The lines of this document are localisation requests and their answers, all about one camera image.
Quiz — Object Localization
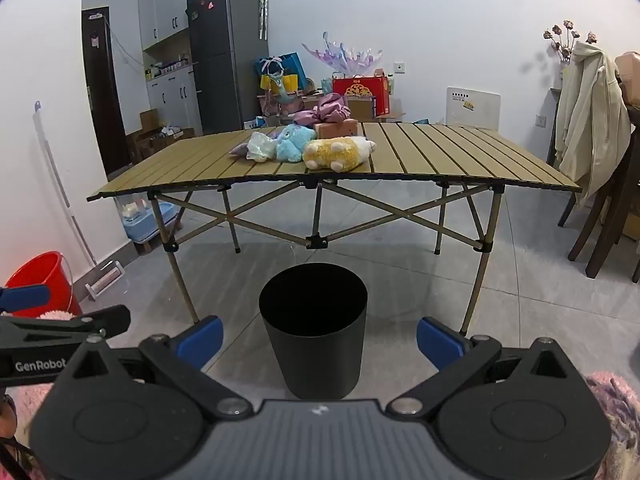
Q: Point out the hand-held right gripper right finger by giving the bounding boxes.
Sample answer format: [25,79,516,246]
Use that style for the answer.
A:
[387,316,577,420]

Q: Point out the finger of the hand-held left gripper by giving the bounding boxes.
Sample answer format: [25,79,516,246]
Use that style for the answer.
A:
[0,305,132,348]
[0,284,51,317]

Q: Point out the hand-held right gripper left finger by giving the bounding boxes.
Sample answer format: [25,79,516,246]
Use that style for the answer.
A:
[65,316,254,420]

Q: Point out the black trash bin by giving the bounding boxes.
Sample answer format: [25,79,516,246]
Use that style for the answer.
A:
[258,262,369,401]

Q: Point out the blue plush toy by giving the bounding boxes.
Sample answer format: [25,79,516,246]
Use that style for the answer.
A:
[275,125,317,163]

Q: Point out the brown box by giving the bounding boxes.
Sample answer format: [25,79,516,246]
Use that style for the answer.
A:
[314,118,360,139]

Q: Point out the pink satin cloth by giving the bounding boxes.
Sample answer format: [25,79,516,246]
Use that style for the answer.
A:
[292,92,351,126]

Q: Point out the red bucket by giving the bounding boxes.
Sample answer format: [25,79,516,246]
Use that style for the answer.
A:
[2,251,83,318]

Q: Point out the white mop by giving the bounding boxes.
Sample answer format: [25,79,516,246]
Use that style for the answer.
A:
[32,101,126,301]

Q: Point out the blue litter box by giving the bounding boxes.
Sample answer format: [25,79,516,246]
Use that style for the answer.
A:
[122,197,181,243]

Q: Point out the tan folding table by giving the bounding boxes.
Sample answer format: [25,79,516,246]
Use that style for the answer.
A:
[86,121,583,348]

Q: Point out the person's pink fuzzy clothing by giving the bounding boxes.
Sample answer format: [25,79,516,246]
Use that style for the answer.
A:
[585,371,640,480]

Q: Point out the open cardboard box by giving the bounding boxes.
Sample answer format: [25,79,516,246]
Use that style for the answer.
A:
[127,110,196,161]

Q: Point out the white crinkled plastic pack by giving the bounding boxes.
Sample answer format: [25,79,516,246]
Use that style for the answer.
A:
[246,131,278,162]

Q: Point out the dark wooden chair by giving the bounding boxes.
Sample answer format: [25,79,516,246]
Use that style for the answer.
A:
[557,110,640,281]

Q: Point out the yellow plush toy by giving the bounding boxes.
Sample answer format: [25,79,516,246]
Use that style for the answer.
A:
[302,136,377,171]

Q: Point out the dark brown door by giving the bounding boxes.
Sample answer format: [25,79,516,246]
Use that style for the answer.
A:
[81,6,133,176]

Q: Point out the white base cabinets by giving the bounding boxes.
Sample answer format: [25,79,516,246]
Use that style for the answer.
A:
[145,65,203,136]

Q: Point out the red gift box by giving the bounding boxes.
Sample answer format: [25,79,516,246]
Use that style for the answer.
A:
[331,75,393,117]

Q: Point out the beige hoodie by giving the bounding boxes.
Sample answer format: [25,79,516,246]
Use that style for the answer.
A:
[555,41,632,206]

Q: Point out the grey refrigerator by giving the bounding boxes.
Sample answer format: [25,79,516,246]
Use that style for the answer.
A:
[186,0,271,136]

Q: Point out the blue gift bag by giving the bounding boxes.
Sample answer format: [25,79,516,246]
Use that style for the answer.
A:
[255,52,307,93]

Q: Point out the iridescent paper decoration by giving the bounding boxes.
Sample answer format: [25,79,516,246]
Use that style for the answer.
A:
[301,32,386,81]

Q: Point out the dried flowers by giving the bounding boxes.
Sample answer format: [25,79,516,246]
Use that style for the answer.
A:
[543,20,598,68]

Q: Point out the white wall cabinets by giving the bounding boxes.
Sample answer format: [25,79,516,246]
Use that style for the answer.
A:
[137,0,193,51]

